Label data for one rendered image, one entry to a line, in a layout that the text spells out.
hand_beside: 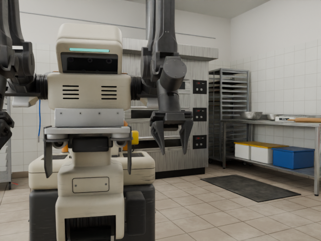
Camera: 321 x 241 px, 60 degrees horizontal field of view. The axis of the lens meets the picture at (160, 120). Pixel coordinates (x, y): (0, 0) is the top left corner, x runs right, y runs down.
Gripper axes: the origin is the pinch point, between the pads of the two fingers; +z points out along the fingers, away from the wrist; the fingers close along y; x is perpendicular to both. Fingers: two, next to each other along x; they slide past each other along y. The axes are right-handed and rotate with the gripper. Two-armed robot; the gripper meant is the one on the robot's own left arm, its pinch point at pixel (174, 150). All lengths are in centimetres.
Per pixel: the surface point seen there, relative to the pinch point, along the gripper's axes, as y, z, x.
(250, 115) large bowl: 222, -167, 318
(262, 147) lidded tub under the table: 224, -106, 309
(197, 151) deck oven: 130, -114, 345
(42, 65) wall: -112, -256, 326
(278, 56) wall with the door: 278, -261, 279
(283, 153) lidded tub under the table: 233, -86, 275
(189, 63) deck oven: 114, -237, 280
